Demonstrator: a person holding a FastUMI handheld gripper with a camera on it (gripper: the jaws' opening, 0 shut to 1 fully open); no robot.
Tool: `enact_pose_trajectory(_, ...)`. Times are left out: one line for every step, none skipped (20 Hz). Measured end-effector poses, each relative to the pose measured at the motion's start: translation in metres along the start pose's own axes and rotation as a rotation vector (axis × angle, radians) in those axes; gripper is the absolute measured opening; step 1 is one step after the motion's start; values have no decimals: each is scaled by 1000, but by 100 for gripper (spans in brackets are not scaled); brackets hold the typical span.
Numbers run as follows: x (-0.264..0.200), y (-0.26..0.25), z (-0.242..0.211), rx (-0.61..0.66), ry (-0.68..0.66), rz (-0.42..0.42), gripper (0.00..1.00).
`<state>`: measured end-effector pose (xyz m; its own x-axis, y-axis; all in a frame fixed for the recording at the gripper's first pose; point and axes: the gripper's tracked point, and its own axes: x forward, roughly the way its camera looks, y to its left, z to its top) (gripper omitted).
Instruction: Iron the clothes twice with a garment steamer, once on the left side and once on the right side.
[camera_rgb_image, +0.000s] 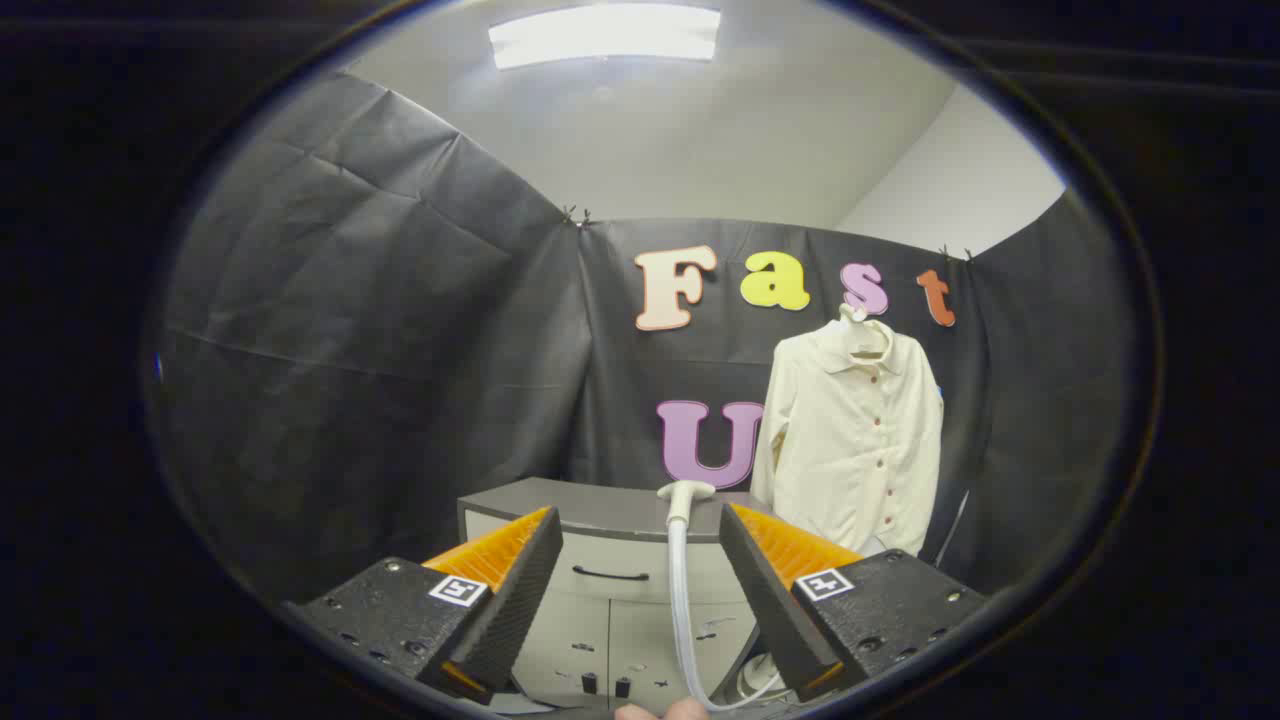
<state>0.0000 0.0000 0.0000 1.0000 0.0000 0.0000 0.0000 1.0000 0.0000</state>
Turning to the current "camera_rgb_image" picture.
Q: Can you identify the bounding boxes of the black backdrop cloth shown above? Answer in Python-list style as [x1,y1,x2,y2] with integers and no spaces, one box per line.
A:
[150,70,1121,601]

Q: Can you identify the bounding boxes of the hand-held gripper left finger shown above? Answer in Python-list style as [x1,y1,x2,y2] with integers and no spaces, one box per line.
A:
[280,505,564,706]

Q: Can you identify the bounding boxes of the white garment steamer wand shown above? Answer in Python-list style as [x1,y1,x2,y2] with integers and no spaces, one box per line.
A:
[657,480,786,713]

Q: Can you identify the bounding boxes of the white garment steamer base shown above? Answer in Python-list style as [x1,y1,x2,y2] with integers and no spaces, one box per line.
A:
[738,653,793,703]

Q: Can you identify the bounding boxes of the cream button-up shirt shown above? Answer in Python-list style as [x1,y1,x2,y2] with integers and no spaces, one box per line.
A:
[750,305,946,558]

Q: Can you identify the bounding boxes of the grey cabinet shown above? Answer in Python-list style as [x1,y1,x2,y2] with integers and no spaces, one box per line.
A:
[457,477,801,713]

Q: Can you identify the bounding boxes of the thin metal pole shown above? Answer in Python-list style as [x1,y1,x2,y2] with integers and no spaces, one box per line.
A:
[938,490,971,566]

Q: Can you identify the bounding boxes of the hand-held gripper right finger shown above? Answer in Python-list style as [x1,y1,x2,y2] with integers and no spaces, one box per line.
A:
[718,502,986,701]

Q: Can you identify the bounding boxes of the white clothes hanger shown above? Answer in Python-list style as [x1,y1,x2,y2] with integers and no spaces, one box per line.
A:
[838,303,891,361]

